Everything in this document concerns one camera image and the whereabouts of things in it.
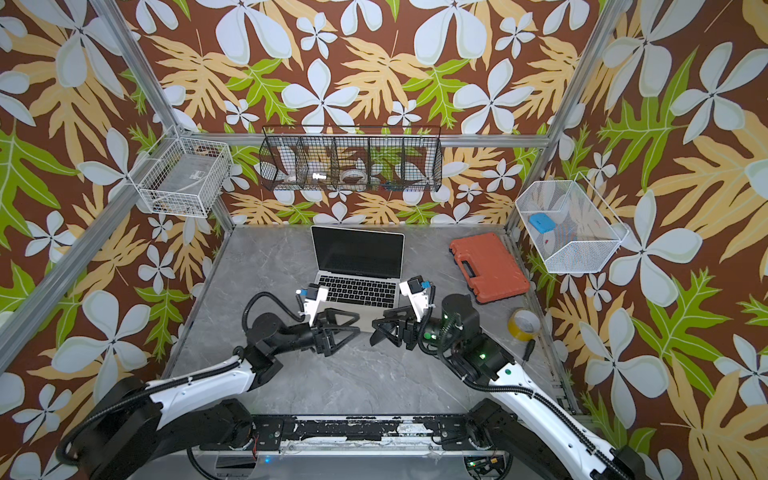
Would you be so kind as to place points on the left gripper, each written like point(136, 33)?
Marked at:
point(323, 336)

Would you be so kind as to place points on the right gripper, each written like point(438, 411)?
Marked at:
point(405, 330)

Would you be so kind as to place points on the silver laptop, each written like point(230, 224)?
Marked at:
point(361, 269)

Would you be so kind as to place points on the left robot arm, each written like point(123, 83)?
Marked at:
point(137, 421)

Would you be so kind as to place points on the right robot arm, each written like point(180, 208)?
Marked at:
point(516, 416)

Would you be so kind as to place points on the red plastic tool case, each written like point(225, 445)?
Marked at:
point(490, 270)

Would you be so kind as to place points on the yellow tape roll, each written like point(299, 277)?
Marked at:
point(524, 325)

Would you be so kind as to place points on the black screwdriver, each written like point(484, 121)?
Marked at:
point(529, 348)

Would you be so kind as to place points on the blue object in basket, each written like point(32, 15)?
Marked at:
point(542, 223)

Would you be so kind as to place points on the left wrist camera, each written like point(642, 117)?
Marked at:
point(309, 300)

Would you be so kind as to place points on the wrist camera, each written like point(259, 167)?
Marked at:
point(309, 300)
point(420, 294)

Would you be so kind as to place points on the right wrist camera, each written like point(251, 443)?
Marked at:
point(420, 294)

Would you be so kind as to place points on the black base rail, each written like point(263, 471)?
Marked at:
point(418, 432)

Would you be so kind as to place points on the black wire basket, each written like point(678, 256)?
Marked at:
point(354, 158)

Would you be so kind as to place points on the white wire basket right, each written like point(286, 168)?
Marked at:
point(588, 233)

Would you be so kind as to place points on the white wire basket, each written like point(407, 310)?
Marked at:
point(184, 176)
point(588, 233)

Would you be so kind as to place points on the white wire basket left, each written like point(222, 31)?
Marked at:
point(184, 176)

